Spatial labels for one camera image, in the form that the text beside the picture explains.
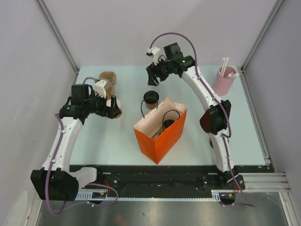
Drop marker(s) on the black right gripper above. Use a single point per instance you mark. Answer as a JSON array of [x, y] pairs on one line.
[[151, 70]]

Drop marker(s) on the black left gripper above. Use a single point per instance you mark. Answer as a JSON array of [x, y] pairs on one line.
[[105, 111]]

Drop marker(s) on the stack of brown paper cups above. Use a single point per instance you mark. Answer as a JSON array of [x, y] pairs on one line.
[[117, 113]]

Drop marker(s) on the black cup lid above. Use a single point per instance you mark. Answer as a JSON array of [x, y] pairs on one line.
[[151, 97], [167, 123]]

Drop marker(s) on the brown paper cup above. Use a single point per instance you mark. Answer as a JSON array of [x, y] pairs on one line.
[[151, 105]]

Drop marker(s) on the brown pulp cup carrier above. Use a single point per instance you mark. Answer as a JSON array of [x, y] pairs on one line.
[[110, 77]]

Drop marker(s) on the single brown pulp carrier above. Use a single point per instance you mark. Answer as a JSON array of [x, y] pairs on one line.
[[158, 133]]

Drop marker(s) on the orange paper bag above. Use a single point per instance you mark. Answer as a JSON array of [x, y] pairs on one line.
[[145, 128]]

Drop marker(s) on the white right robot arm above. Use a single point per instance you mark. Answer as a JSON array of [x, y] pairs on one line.
[[215, 120]]

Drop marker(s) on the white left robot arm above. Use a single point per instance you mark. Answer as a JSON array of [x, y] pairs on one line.
[[54, 181]]

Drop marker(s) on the pink cylindrical holder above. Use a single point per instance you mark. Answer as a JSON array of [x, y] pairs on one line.
[[222, 85]]

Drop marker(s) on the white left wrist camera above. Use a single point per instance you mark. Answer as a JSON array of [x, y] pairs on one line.
[[99, 87]]

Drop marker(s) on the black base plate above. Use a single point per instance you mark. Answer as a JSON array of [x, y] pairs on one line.
[[120, 176]]

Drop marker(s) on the white cable duct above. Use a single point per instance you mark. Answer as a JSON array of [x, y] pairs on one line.
[[152, 195]]

